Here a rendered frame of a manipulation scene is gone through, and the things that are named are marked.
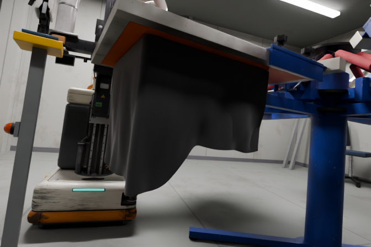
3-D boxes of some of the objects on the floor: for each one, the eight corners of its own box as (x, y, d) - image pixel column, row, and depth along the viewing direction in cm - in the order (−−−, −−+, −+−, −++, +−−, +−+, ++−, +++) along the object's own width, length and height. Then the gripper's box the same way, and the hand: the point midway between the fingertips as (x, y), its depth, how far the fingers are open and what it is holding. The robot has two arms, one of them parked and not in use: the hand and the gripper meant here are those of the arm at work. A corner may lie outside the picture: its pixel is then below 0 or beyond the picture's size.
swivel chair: (384, 189, 338) (386, 118, 347) (356, 188, 320) (359, 114, 328) (342, 177, 402) (345, 118, 410) (317, 177, 383) (321, 114, 392)
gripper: (62, -21, 69) (53, 33, 68) (62, 0, 82) (56, 46, 81) (34, -31, 66) (25, 26, 64) (39, -7, 79) (32, 40, 77)
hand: (43, 31), depth 73 cm, fingers closed
